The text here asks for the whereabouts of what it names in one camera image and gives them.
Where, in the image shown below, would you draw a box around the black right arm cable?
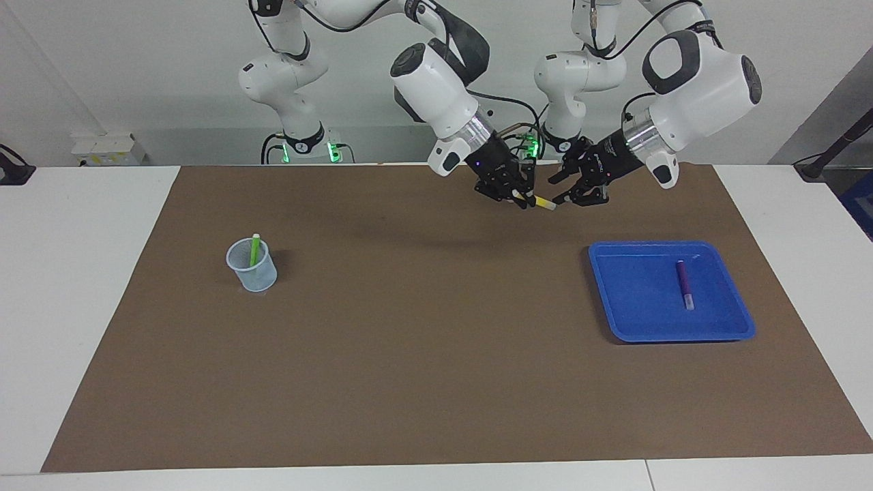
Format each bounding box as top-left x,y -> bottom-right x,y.
467,89 -> 548,161

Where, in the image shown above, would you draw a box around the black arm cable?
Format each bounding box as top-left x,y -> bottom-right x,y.
467,89 -> 548,161
573,0 -> 713,130

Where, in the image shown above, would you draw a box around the blue crate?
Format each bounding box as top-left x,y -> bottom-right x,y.
839,170 -> 873,243

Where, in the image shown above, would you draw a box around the black clamp base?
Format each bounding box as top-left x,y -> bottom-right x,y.
0,143 -> 36,186

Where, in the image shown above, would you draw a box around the brown table mat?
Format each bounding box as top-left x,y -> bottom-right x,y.
41,162 -> 873,473

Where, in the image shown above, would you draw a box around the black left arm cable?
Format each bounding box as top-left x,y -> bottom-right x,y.
573,0 -> 713,130

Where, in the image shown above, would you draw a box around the translucent plastic cup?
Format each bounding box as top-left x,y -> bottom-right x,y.
226,237 -> 278,293

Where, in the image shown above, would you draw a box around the black stand with pole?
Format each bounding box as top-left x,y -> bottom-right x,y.
795,109 -> 873,181

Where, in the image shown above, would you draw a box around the white power strip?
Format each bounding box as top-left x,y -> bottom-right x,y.
70,132 -> 147,166

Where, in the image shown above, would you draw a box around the black right base cables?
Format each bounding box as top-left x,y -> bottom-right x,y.
261,133 -> 287,166

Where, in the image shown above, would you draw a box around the purple marker pen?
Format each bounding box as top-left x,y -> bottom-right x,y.
675,261 -> 695,311

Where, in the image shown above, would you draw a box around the blue plastic tray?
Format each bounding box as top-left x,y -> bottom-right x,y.
589,240 -> 756,343

